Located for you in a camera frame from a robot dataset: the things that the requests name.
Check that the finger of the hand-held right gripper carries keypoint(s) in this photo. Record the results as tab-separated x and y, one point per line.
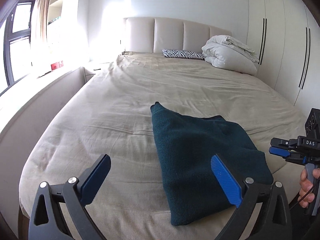
283	142
280	151

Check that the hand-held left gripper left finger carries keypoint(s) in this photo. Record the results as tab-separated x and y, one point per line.
93	180

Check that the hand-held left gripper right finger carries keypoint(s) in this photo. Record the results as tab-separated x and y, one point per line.
226	180

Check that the dark teal knit sweater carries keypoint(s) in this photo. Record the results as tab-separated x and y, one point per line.
197	155

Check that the person's right hand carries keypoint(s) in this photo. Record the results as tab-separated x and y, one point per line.
305	190

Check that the white window ledge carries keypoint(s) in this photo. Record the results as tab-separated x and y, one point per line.
37	97

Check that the white folded duvet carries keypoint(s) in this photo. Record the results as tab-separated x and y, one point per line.
230	52

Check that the bed with beige sheet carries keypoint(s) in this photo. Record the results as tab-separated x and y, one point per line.
150	87

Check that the white nightstand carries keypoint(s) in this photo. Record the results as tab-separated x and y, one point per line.
96	67

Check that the red box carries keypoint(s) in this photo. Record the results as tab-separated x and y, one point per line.
57	65

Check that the zebra print pillow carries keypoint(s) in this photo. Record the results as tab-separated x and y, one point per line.
182	54

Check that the cream padded headboard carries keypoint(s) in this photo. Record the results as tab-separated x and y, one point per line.
170	33

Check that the dark framed window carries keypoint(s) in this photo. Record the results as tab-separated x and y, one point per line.
17	42

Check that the beige curtain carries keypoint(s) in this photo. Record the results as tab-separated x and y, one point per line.
40	25

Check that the white wall shelf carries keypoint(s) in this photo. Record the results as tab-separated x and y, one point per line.
57	2

